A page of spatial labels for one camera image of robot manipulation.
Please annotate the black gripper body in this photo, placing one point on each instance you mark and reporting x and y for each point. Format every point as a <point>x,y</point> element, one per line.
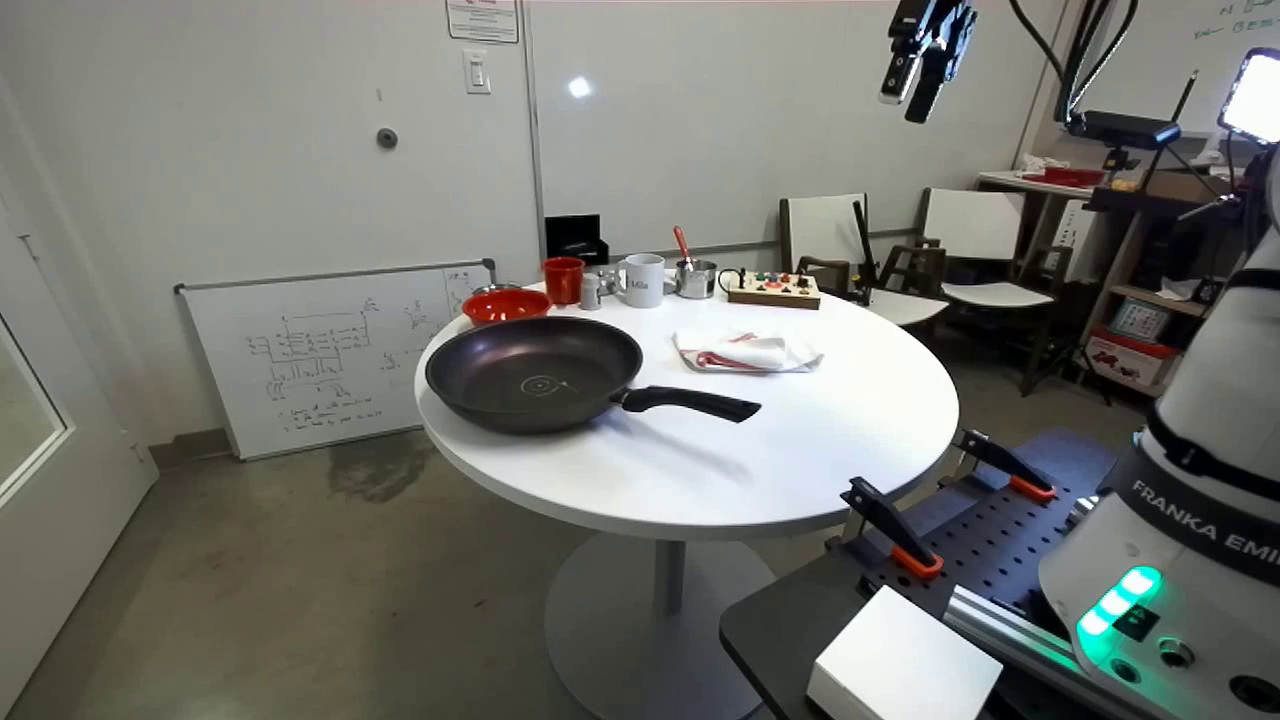
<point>935,26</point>

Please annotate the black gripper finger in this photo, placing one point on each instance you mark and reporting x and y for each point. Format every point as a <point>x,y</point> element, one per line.
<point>898,76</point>
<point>931,95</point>

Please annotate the white towel with red stripes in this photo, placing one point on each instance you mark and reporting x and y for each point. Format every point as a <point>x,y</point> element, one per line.
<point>745,352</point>

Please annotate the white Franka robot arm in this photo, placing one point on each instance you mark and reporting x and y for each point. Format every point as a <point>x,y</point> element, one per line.
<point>1215,401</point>

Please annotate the wooden board with coloured pieces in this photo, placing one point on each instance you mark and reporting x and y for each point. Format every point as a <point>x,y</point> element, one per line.
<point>771,288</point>

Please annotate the small metal pot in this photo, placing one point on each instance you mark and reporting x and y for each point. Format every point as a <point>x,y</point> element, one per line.
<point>695,281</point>

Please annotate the wooden shelf unit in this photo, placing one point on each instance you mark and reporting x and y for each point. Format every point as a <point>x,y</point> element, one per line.
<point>1132,344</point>

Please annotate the white mug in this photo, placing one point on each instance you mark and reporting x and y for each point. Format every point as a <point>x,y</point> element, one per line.
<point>640,281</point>

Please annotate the bright studio light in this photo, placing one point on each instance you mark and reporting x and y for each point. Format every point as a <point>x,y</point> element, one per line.
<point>1257,97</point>

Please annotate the small metal cup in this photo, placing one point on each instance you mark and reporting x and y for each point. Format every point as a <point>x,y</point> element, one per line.
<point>595,288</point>

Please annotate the black clamp with orange tip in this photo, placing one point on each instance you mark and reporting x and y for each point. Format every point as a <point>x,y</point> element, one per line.
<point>1006,466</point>
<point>885,527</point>

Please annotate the red cup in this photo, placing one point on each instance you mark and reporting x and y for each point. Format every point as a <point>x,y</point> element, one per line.
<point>563,281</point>

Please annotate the red bowl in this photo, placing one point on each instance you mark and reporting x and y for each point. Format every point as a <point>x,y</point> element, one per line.
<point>506,304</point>

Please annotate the black frying pan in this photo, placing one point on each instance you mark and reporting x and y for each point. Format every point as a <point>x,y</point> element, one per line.
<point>533,377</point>

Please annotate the black robot cart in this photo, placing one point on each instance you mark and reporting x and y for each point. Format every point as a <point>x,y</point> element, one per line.
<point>800,633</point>

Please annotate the white box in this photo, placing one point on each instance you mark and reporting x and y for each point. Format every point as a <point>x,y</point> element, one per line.
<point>905,661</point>

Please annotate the white door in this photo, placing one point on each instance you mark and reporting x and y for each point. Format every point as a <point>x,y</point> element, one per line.
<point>65,563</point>

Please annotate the white chair with dark frame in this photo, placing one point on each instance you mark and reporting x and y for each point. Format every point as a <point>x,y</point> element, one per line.
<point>981,224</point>
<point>826,231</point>

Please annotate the black camera on stand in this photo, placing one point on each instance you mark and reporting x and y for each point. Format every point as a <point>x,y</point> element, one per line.
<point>1121,128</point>

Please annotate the black wall-mounted tray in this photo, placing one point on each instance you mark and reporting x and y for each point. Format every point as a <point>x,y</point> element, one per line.
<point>577,238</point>

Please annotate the round white pedestal table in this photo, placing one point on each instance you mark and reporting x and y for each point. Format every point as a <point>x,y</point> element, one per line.
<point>800,454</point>

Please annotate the paper wall sign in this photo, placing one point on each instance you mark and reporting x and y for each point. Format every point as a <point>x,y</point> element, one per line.
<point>481,17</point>

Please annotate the white light switch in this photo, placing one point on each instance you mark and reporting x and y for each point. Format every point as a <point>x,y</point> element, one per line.
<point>477,72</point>

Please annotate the round grey wall stopper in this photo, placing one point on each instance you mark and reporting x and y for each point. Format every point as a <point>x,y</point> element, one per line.
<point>385,139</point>

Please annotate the aluminium rail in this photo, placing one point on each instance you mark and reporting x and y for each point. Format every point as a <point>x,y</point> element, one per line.
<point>1006,627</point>

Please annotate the whiteboard leaning on wall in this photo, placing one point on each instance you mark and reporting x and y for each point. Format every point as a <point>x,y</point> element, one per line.
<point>321,361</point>

